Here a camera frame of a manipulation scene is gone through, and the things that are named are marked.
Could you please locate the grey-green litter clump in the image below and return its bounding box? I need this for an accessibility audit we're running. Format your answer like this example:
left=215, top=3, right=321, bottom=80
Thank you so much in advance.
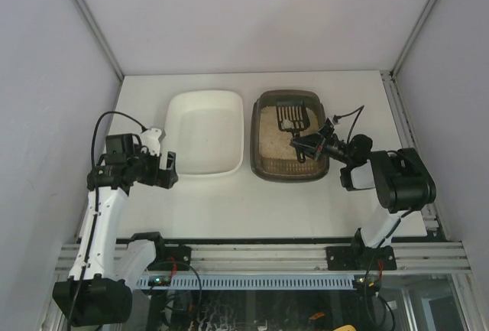
left=281, top=119, right=294, bottom=129

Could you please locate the black slotted litter scoop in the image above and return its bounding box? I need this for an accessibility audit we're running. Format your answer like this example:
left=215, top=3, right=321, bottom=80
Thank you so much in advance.
left=275, top=103, right=311, bottom=164

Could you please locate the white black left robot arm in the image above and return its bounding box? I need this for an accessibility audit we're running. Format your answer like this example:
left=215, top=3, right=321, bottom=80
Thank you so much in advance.
left=52, top=128, right=178, bottom=329

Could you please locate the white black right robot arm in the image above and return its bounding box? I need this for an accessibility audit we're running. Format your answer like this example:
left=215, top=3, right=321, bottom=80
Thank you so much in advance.
left=290, top=125, right=436, bottom=250

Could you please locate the brown plastic litter box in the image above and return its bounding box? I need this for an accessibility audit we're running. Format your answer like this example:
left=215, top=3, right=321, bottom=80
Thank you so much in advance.
left=250, top=89, right=329, bottom=183

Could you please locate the white plastic tub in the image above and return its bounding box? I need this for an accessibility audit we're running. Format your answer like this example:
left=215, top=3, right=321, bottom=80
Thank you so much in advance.
left=162, top=90, right=245, bottom=177

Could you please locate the left controller board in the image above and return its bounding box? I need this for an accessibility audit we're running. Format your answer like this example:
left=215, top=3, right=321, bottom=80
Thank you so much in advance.
left=148, top=275, right=172, bottom=287

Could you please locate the controller board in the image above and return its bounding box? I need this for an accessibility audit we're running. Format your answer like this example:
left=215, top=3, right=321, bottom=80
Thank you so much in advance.
left=148, top=275, right=172, bottom=287
left=352, top=275, right=382, bottom=290

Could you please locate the right controller board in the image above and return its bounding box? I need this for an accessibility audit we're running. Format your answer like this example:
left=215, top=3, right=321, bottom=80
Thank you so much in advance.
left=352, top=275, right=382, bottom=290

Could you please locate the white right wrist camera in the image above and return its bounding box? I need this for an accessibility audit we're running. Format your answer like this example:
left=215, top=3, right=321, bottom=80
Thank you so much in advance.
left=332, top=115, right=342, bottom=125

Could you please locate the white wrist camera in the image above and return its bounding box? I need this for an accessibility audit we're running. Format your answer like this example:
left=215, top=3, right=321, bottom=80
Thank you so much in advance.
left=332, top=115, right=342, bottom=125
left=139, top=127, right=166, bottom=156

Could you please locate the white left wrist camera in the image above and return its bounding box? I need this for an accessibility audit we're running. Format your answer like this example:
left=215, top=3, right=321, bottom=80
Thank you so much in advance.
left=139, top=127, right=166, bottom=156

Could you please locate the black left camera cable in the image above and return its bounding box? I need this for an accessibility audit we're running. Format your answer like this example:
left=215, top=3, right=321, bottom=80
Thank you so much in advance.
left=91, top=111, right=148, bottom=164

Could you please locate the aluminium right side rail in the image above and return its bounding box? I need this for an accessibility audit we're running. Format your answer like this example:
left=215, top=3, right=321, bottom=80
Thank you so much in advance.
left=380, top=70, right=444, bottom=232

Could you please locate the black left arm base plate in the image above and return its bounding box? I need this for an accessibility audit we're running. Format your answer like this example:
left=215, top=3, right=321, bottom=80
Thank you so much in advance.
left=127, top=241, right=192, bottom=271

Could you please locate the grey slotted cable duct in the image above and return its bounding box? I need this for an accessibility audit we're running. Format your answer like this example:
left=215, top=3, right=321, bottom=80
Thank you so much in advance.
left=136, top=274, right=355, bottom=290

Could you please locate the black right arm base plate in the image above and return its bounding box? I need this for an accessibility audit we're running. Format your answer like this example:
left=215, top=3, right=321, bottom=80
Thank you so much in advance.
left=325, top=245, right=397, bottom=271

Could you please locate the aluminium front mounting rail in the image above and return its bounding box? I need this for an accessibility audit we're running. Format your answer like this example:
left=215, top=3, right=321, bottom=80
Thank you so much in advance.
left=54, top=242, right=471, bottom=273

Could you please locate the aluminium right frame post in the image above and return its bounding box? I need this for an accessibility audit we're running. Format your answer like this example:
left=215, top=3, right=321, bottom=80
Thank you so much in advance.
left=390, top=0, right=439, bottom=78

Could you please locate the aluminium frame post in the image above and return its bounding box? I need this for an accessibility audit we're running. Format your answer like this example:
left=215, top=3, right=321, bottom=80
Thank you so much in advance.
left=71, top=0, right=125, bottom=83
left=390, top=0, right=439, bottom=78

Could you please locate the aluminium left frame post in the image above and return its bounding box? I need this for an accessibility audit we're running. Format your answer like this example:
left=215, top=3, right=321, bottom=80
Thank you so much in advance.
left=71, top=0, right=125, bottom=83

